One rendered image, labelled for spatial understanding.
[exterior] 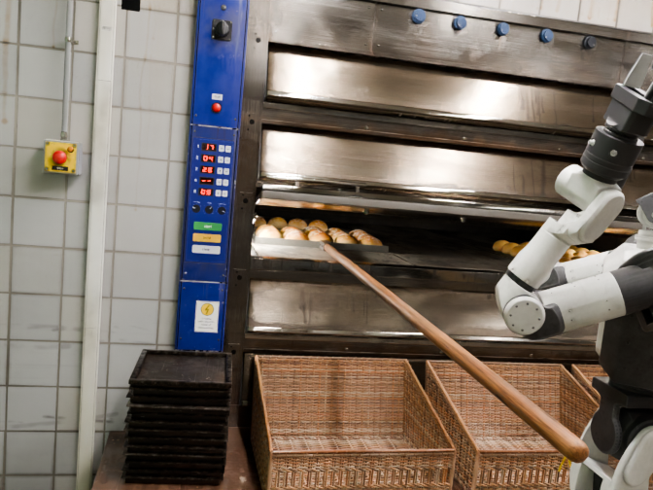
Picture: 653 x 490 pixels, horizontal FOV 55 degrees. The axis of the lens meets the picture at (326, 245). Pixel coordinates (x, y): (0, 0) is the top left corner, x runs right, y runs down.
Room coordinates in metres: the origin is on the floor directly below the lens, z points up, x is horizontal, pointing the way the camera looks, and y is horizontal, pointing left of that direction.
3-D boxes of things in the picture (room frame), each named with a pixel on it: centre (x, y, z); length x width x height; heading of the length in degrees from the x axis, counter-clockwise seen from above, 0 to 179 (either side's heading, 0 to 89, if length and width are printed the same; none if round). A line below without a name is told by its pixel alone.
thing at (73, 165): (1.93, 0.83, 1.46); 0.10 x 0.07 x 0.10; 102
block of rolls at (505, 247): (2.85, -1.10, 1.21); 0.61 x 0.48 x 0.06; 12
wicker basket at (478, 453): (2.04, -0.71, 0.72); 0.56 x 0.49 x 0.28; 102
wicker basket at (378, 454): (1.91, -0.11, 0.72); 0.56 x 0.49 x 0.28; 103
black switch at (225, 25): (2.02, 0.39, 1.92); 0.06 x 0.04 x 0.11; 102
